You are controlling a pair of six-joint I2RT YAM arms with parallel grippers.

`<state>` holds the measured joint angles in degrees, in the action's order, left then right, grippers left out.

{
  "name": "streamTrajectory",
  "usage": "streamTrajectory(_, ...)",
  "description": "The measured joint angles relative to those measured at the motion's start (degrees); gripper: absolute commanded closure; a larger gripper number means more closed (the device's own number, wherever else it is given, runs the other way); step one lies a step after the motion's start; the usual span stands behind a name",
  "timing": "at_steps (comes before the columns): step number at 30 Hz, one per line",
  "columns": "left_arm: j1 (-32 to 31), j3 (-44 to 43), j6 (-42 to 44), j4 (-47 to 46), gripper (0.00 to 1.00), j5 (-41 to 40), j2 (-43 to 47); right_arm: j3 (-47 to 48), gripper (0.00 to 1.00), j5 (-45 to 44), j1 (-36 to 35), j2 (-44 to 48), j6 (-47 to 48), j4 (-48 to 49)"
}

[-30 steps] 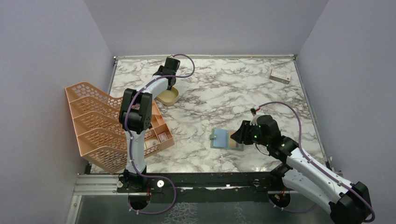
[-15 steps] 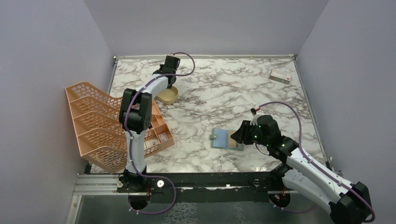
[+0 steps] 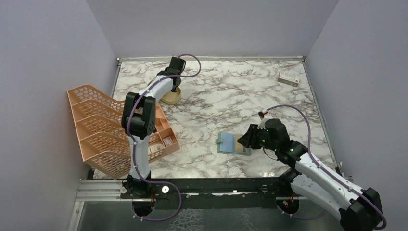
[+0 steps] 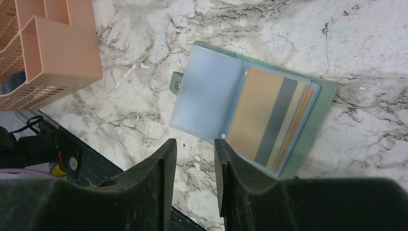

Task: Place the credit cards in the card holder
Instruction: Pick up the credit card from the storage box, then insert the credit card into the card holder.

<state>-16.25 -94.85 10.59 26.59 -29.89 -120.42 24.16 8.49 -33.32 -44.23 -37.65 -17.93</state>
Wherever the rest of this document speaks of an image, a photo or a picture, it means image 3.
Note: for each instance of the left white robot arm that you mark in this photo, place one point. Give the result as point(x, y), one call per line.
point(138, 120)

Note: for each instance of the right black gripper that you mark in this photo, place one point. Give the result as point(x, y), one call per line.
point(249, 138)

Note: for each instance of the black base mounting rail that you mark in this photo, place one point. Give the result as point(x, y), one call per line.
point(207, 193)

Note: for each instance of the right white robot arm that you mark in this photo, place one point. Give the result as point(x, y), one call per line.
point(357, 209)

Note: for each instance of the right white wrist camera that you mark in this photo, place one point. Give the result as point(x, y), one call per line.
point(261, 125)

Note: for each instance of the white red small box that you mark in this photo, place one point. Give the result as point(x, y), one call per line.
point(289, 79)

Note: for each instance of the green card holder wallet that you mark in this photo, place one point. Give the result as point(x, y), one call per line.
point(226, 143)

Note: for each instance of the peach plastic file organizer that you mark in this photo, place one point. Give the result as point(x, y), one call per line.
point(103, 142)

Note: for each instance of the tan oval card tray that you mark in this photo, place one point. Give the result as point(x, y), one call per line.
point(172, 98)

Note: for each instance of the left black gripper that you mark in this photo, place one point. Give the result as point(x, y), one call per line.
point(172, 90)

